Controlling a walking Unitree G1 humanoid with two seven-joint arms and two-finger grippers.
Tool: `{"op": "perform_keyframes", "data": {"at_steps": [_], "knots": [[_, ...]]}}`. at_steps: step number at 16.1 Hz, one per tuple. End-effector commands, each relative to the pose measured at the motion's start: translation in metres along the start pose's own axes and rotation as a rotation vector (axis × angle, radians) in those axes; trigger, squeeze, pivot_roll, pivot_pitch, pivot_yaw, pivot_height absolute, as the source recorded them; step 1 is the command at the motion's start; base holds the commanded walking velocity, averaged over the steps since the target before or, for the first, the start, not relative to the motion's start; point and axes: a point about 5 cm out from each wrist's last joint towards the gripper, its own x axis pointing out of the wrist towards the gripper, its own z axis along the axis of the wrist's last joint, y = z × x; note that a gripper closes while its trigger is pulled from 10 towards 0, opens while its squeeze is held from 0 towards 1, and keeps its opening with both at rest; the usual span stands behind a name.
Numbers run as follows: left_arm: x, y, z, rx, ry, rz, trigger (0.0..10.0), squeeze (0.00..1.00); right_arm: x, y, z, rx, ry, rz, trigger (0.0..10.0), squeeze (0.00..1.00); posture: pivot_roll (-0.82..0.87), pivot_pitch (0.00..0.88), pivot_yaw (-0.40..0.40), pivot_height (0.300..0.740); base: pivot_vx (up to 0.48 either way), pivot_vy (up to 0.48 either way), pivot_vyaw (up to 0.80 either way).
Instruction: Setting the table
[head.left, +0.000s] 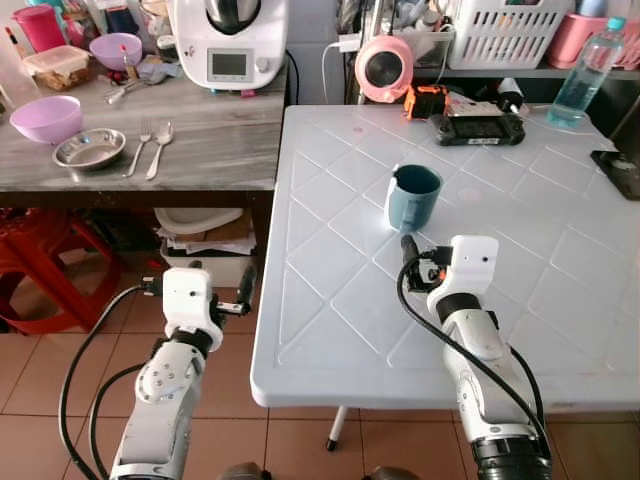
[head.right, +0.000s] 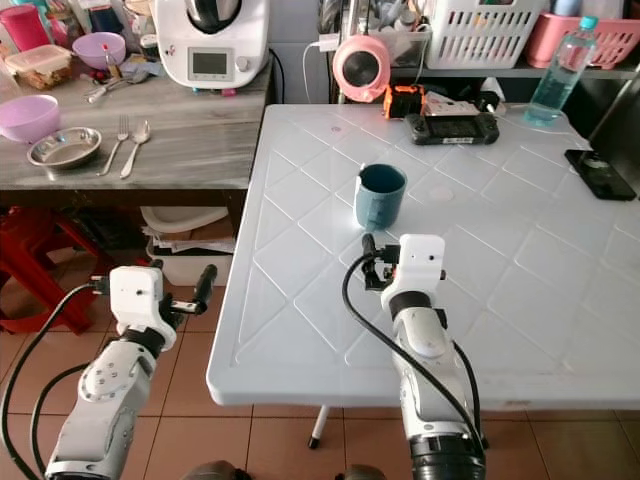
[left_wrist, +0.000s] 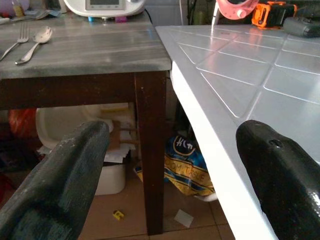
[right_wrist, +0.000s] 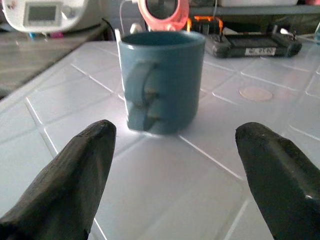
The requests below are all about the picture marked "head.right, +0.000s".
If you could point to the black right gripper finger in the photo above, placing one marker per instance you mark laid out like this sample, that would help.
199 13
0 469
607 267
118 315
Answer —
368 247

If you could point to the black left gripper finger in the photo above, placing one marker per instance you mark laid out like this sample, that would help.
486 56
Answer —
207 283

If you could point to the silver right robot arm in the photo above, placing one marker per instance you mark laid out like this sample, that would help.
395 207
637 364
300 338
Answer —
435 380

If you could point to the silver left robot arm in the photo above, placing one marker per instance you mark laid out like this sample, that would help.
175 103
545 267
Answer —
105 395

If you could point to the white storage box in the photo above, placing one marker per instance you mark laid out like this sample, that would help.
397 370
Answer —
182 262

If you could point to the blue ceramic mug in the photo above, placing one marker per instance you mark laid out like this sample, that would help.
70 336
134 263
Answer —
378 204

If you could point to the white shallow bowl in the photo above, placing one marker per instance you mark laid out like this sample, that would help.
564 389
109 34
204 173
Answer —
182 218

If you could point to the white plastic table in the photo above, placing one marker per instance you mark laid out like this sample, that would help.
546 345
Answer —
510 300

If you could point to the red plastic stool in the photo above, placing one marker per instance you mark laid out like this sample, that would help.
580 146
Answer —
40 290

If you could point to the black handheld controller device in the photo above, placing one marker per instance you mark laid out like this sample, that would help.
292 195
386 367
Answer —
453 129

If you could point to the orange and black device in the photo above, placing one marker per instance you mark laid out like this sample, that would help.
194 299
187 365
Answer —
404 102

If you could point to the grey stone-look counter table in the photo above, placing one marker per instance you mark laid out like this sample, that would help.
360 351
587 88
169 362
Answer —
200 130

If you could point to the metal spoon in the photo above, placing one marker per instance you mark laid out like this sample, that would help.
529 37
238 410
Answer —
138 140

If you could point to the metal fork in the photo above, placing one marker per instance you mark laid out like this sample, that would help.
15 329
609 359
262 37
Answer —
115 145

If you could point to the dark robot left leg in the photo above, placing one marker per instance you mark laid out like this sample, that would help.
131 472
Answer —
213 471

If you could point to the pink round appliance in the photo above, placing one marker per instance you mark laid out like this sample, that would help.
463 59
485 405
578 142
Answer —
362 70

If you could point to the stainless steel dish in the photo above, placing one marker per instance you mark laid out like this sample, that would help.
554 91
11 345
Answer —
65 148

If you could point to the white kitchen cooking machine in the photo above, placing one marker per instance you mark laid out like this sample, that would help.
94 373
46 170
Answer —
210 50

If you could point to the black smartphone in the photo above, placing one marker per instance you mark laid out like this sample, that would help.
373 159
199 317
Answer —
600 174

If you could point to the large purple plastic bowl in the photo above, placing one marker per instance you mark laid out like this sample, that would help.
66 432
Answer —
28 120

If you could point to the white plastic basket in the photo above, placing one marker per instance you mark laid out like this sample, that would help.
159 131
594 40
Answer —
485 35

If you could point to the clear plastic water bottle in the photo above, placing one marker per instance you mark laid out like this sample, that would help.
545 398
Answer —
555 85

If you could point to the small purple plastic bowl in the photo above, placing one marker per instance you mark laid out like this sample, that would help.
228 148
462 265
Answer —
98 50

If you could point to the clear lidded food container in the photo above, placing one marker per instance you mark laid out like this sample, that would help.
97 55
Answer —
40 67

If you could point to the pink plastic jug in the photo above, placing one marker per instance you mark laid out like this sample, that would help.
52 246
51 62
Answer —
22 28

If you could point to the pink plastic basket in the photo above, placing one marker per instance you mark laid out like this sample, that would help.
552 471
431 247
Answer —
615 40

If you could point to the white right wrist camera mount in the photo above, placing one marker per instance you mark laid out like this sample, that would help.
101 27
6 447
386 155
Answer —
418 260

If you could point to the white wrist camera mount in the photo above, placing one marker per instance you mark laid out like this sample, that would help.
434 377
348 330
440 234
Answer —
135 300
418 260

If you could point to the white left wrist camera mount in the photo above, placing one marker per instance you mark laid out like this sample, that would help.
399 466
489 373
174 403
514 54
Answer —
135 300

